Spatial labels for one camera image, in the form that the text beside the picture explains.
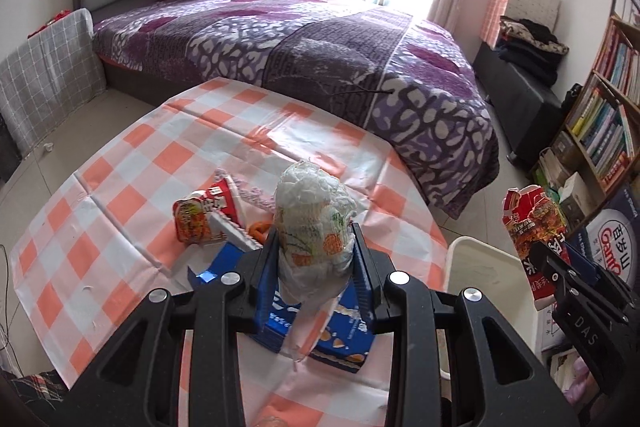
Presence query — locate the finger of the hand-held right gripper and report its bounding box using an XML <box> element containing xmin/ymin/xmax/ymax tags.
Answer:
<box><xmin>567</xmin><ymin>244</ymin><xmax>633</xmax><ymax>315</ymax></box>
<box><xmin>529</xmin><ymin>239</ymin><xmax>636</xmax><ymax>408</ymax></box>

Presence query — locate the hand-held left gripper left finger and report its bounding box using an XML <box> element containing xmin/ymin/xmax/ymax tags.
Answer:
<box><xmin>60</xmin><ymin>227</ymin><xmax>282</xmax><ymax>427</ymax></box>

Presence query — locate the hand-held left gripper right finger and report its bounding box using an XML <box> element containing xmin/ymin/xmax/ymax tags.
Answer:
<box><xmin>350</xmin><ymin>222</ymin><xmax>566</xmax><ymax>427</ymax></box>

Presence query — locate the blue snack box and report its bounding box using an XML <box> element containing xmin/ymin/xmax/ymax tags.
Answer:
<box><xmin>187</xmin><ymin>239</ymin><xmax>378</xmax><ymax>375</ymax></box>

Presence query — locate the torn red noodle packet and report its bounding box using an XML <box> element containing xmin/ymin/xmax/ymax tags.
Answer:
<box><xmin>502</xmin><ymin>186</ymin><xmax>571</xmax><ymax>312</ymax></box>

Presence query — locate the white printed wrapper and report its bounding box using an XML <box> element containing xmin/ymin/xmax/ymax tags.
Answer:
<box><xmin>272</xmin><ymin>159</ymin><xmax>368</xmax><ymax>363</ymax></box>

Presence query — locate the red instant noodle packet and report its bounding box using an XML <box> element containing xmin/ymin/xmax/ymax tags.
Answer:
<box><xmin>172</xmin><ymin>174</ymin><xmax>263</xmax><ymax>253</ymax></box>

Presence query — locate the white plastic bin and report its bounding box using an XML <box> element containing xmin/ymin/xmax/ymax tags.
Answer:
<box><xmin>445</xmin><ymin>237</ymin><xmax>551</xmax><ymax>378</ymax></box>

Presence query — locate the blue white cardboard carton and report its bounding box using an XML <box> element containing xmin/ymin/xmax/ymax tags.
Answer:
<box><xmin>570</xmin><ymin>184</ymin><xmax>640</xmax><ymax>288</ymax></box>

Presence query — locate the pile of boxes and bags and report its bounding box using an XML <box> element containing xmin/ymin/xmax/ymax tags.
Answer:
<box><xmin>532</xmin><ymin>147</ymin><xmax>601</xmax><ymax>228</ymax></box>

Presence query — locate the row of colourful books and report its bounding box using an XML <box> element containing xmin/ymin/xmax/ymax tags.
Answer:
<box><xmin>567</xmin><ymin>84</ymin><xmax>636</xmax><ymax>188</ymax></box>

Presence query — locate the black bag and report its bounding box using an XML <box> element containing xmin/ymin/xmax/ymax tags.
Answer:
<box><xmin>562</xmin><ymin>83</ymin><xmax>583</xmax><ymax>115</ymax></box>

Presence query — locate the black storage bench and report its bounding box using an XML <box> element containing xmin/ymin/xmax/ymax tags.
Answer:
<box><xmin>472</xmin><ymin>42</ymin><xmax>563</xmax><ymax>165</ymax></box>

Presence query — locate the orange white checked tablecloth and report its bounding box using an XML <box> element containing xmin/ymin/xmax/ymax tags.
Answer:
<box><xmin>10</xmin><ymin>77</ymin><xmax>451</xmax><ymax>427</ymax></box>

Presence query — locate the wooden bookshelf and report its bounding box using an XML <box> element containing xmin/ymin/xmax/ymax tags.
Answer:
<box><xmin>530</xmin><ymin>14</ymin><xmax>640</xmax><ymax>228</ymax></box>

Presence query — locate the row of thin books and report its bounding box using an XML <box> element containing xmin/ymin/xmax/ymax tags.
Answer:
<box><xmin>595</xmin><ymin>27</ymin><xmax>640</xmax><ymax>102</ymax></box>

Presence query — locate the pile of dark clothes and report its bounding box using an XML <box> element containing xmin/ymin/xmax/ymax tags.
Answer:
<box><xmin>497</xmin><ymin>17</ymin><xmax>571</xmax><ymax>88</ymax></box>

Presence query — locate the bed with purple cover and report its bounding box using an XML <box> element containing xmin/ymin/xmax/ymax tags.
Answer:
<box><xmin>92</xmin><ymin>0</ymin><xmax>501</xmax><ymax>220</ymax></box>

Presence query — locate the dark plaid cloth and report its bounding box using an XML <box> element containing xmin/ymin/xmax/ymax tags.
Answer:
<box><xmin>0</xmin><ymin>369</ymin><xmax>71</xmax><ymax>427</ymax></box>

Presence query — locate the pink checked panel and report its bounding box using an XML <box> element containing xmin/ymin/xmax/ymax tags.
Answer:
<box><xmin>480</xmin><ymin>0</ymin><xmax>513</xmax><ymax>48</ymax></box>

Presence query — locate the black box device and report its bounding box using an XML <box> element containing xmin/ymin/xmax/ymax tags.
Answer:
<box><xmin>0</xmin><ymin>112</ymin><xmax>26</xmax><ymax>182</ymax></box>

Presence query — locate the grey checked cloth rack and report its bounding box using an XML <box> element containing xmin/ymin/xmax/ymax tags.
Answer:
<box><xmin>0</xmin><ymin>7</ymin><xmax>108</xmax><ymax>158</ymax></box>

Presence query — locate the red cloth item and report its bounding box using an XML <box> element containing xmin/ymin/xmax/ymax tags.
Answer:
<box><xmin>27</xmin><ymin>9</ymin><xmax>71</xmax><ymax>38</ymax></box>

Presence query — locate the black cord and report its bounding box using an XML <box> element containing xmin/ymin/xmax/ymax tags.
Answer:
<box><xmin>332</xmin><ymin>88</ymin><xmax>391</xmax><ymax>100</ymax></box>

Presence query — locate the thin black cable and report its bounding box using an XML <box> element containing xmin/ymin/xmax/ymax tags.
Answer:
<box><xmin>0</xmin><ymin>244</ymin><xmax>16</xmax><ymax>358</ymax></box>

